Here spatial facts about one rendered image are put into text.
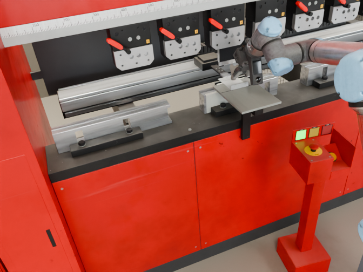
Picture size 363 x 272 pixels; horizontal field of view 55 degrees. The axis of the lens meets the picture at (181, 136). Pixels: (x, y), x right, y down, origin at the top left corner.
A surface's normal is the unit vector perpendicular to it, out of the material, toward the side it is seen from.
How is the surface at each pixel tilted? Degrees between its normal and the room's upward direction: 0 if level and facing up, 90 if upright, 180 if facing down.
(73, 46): 90
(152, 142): 0
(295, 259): 0
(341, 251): 0
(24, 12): 90
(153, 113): 90
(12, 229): 90
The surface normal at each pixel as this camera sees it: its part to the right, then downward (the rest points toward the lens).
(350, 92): -0.95, 0.14
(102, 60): 0.36, 0.50
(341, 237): -0.07, -0.83
